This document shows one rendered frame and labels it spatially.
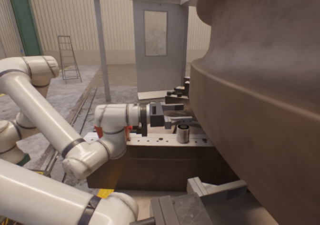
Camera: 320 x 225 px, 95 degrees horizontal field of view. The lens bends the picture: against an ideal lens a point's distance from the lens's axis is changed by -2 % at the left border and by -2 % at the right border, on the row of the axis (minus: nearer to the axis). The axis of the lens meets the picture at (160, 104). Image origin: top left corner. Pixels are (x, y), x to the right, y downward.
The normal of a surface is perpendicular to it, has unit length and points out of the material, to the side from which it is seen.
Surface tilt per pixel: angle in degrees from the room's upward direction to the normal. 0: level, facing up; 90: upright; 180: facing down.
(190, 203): 0
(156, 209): 0
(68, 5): 90
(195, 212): 0
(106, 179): 90
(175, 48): 90
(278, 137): 90
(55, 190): 21
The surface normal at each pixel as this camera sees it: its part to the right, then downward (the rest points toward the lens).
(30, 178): 0.35, -0.90
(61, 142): -0.05, -0.31
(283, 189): -0.98, 0.07
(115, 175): -0.04, 0.35
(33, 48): 0.29, 0.33
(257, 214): 0.00, -0.94
